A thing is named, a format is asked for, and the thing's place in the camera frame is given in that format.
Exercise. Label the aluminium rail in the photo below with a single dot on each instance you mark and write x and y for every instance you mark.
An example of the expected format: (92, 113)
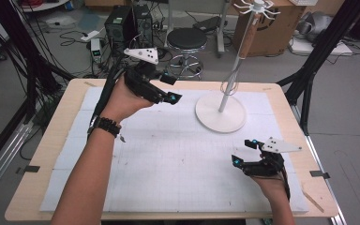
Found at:
(3, 162)

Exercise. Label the person's left hand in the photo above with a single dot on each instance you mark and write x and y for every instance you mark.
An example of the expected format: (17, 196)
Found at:
(122, 103)

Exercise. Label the person's right hand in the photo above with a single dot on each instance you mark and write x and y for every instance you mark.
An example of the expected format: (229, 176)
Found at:
(273, 186)

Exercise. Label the small white device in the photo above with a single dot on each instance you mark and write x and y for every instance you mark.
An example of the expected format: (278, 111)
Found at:
(96, 50)

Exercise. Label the white power strip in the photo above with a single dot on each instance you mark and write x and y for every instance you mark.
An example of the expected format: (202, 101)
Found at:
(90, 36)

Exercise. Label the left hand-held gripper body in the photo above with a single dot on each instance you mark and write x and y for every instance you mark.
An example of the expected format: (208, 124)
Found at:
(142, 82)

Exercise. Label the round black stool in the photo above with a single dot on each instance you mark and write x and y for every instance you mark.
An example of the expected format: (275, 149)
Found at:
(186, 39)

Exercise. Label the black metal stand frame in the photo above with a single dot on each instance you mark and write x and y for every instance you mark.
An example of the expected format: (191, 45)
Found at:
(28, 56)
(322, 53)

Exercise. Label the black tape strip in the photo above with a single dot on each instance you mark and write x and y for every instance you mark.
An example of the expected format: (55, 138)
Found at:
(319, 174)
(31, 169)

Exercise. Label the grey metal stand pole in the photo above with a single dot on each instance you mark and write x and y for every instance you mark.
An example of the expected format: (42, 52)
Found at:
(223, 25)

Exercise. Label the brown cardboard box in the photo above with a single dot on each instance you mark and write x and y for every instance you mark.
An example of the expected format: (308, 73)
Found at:
(272, 34)

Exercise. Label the white grid mat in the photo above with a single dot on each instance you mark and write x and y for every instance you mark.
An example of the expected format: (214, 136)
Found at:
(168, 172)

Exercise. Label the white stand with hooks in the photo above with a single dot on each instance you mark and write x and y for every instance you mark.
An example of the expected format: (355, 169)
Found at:
(220, 117)

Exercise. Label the round white table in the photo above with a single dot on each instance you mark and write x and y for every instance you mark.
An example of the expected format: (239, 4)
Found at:
(40, 4)

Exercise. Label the black computer tower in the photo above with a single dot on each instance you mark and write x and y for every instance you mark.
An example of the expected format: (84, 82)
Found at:
(118, 28)
(143, 25)

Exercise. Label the grey bag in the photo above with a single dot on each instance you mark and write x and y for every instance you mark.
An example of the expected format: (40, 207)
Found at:
(315, 26)

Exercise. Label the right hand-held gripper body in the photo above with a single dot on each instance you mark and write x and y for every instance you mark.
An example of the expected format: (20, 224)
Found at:
(267, 167)

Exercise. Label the thin wooden stick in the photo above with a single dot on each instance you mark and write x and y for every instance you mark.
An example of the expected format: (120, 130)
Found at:
(313, 201)

